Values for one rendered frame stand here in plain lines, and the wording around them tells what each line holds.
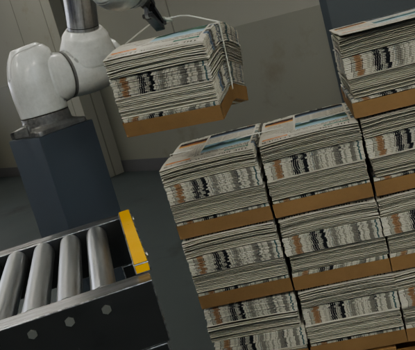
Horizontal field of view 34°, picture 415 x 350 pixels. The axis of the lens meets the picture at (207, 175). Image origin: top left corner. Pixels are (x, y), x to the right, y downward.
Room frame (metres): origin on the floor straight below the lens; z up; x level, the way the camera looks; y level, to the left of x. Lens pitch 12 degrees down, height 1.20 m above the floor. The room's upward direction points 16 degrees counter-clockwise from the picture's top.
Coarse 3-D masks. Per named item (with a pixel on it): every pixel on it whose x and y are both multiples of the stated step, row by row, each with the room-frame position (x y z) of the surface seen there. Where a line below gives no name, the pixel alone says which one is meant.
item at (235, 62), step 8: (224, 24) 2.01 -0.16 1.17; (224, 32) 2.01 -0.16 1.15; (232, 32) 2.09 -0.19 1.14; (232, 40) 2.05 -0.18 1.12; (232, 48) 2.05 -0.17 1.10; (232, 56) 2.03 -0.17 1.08; (240, 56) 2.12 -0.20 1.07; (232, 64) 2.03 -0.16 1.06; (240, 64) 2.11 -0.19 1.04; (232, 72) 2.01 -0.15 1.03; (240, 72) 2.10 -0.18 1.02; (232, 80) 1.99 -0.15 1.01; (240, 80) 2.08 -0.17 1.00
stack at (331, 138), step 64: (256, 128) 2.15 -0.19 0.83; (320, 128) 1.86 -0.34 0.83; (384, 128) 1.82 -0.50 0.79; (192, 192) 1.92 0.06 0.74; (256, 192) 1.90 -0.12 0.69; (320, 192) 1.86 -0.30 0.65; (192, 256) 1.94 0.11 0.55; (256, 256) 1.90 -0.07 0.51; (320, 256) 1.87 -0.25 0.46; (384, 256) 1.84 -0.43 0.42; (256, 320) 1.92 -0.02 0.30; (320, 320) 1.88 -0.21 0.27; (384, 320) 1.84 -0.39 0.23
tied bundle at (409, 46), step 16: (368, 32) 1.82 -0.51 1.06; (384, 32) 1.81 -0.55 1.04; (400, 32) 1.81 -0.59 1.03; (336, 48) 2.07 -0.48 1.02; (352, 48) 1.83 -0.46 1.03; (368, 48) 1.82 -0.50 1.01; (384, 48) 1.81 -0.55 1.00; (400, 48) 1.81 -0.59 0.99; (352, 64) 1.83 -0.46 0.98; (368, 64) 1.82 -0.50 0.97; (384, 64) 1.82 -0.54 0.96; (400, 64) 1.81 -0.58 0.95; (352, 80) 1.83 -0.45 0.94; (368, 80) 1.82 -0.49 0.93; (384, 80) 1.81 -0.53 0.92; (400, 80) 1.81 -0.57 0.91; (352, 96) 1.89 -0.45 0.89; (368, 96) 1.83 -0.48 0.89
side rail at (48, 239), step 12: (72, 228) 1.64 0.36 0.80; (84, 228) 1.61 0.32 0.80; (108, 228) 1.61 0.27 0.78; (120, 228) 1.61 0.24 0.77; (36, 240) 1.62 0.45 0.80; (48, 240) 1.59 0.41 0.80; (60, 240) 1.59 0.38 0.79; (84, 240) 1.60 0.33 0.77; (108, 240) 1.61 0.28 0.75; (120, 240) 1.61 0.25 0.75; (0, 252) 1.61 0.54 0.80; (12, 252) 1.58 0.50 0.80; (24, 252) 1.58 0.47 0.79; (84, 252) 1.60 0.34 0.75; (120, 252) 1.61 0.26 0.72; (0, 264) 1.57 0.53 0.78; (84, 264) 1.60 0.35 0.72; (120, 264) 1.61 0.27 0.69; (0, 276) 1.57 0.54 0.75; (84, 276) 1.60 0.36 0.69; (24, 288) 1.58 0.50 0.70
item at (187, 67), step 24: (120, 48) 1.94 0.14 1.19; (144, 48) 1.84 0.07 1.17; (168, 48) 1.79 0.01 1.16; (192, 48) 1.77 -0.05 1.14; (216, 48) 1.88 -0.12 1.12; (120, 72) 1.85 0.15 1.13; (144, 72) 1.83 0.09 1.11; (168, 72) 1.81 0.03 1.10; (192, 72) 1.80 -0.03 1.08; (216, 72) 1.83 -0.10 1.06; (120, 96) 1.87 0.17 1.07; (144, 96) 1.85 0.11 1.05; (168, 96) 1.83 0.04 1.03; (192, 96) 1.81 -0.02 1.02; (216, 96) 1.80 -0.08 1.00
